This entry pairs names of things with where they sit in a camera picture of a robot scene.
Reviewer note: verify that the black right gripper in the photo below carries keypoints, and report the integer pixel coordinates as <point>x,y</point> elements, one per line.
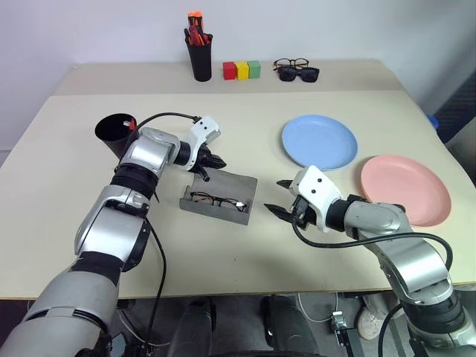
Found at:
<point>303,212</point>

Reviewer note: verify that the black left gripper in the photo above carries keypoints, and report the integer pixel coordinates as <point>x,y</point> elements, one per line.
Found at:
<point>204,155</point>

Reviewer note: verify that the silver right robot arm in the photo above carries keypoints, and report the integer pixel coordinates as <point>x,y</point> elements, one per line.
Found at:
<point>420,260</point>

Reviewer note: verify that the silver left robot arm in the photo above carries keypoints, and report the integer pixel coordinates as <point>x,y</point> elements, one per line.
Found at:
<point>145,153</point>

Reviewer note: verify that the grey glasses case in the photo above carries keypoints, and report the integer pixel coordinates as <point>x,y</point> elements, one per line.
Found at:
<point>232,186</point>

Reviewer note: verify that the wide black cup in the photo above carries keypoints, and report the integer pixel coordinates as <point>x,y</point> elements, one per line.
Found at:
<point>111,139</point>

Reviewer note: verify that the tall black pen cup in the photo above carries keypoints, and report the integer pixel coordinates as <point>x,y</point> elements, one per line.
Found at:
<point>201,61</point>

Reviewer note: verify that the blue plate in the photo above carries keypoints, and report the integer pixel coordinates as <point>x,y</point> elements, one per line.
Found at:
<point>318,141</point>

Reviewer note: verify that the red cube block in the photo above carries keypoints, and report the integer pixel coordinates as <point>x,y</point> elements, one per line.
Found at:
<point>229,71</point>

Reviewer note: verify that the yellow cube block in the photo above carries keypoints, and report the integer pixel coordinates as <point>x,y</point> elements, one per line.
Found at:
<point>242,70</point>

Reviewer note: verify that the green cube block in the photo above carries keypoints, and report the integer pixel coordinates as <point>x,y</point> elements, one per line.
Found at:
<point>254,69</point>

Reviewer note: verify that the black sunglasses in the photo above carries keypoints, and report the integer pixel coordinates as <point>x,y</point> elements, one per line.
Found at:
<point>288,74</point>

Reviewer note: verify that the pink plate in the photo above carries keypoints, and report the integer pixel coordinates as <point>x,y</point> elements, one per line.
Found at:
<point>409,186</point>

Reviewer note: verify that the red and black marker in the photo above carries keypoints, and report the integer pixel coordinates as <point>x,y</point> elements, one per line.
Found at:
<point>204,39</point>
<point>192,37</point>

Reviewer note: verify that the dark rounded shape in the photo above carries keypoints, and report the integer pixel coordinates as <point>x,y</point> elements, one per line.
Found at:
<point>288,327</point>
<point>193,331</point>

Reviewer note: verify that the orange capped black marker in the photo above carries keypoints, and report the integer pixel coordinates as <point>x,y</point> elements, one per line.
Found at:
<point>196,20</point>

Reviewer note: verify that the white shoe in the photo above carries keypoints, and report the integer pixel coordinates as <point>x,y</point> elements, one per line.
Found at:
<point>370,321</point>

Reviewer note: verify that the blue round object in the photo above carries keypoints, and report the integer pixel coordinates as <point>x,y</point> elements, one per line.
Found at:
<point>433,122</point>

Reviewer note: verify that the black woven panel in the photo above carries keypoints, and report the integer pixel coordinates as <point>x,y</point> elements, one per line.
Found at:
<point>457,108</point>

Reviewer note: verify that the black thin frame glasses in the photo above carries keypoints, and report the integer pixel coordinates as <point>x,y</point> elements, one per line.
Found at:
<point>219,202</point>

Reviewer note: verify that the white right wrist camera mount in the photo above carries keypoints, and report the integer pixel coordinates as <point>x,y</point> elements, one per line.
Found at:
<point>316,189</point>

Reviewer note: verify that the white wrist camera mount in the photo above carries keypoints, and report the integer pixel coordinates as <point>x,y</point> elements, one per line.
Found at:
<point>204,126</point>
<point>316,189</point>

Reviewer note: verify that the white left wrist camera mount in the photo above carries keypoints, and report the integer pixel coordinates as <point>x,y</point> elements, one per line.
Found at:
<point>204,126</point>

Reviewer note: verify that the brown frame glasses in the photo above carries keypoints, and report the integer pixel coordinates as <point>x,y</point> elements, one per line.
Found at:
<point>282,61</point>

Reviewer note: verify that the grey metal bracket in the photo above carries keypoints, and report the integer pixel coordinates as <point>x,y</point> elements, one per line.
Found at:
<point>337,320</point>

